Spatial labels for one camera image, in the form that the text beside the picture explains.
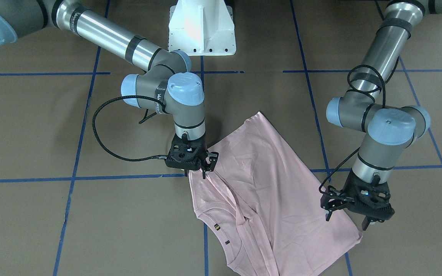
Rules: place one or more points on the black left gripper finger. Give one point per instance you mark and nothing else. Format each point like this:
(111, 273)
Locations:
(367, 221)
(329, 213)

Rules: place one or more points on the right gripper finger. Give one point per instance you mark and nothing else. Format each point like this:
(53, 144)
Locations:
(209, 162)

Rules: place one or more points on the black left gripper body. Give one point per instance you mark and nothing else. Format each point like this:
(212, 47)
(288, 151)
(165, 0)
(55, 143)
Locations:
(333, 200)

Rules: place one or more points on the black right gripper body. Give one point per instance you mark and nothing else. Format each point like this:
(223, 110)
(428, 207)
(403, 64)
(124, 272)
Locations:
(210, 159)

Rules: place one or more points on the pink Snoopy t-shirt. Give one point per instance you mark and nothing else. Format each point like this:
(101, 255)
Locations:
(263, 205)

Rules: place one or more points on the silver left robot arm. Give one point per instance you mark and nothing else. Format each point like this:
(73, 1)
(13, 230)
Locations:
(388, 130)

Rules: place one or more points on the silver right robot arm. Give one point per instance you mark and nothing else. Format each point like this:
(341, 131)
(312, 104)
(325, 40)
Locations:
(51, 82)

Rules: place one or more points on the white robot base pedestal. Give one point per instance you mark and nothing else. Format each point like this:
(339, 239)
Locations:
(202, 28)

